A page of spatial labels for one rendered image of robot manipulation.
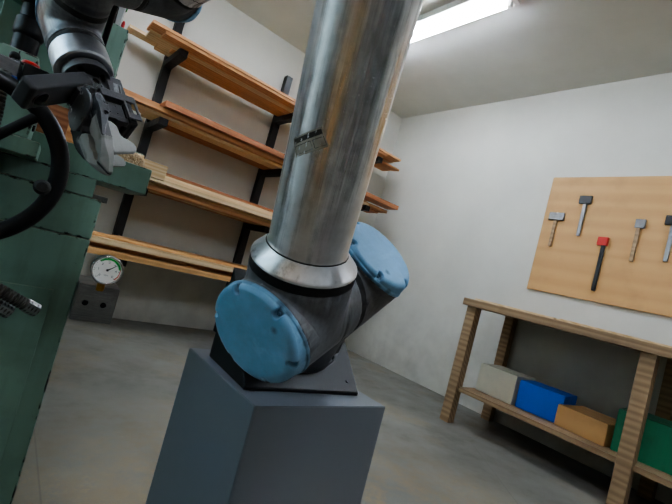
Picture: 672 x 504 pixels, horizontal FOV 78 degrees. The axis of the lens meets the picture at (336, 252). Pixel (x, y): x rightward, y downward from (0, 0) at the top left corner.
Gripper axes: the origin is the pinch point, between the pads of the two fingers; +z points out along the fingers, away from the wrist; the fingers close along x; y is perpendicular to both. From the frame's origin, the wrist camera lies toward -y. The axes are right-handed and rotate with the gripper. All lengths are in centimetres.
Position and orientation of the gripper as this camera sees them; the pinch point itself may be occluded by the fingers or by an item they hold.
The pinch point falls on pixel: (102, 166)
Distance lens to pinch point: 73.1
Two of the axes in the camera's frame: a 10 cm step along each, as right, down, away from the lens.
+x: -7.2, 5.2, 4.6
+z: 4.2, 8.5, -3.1
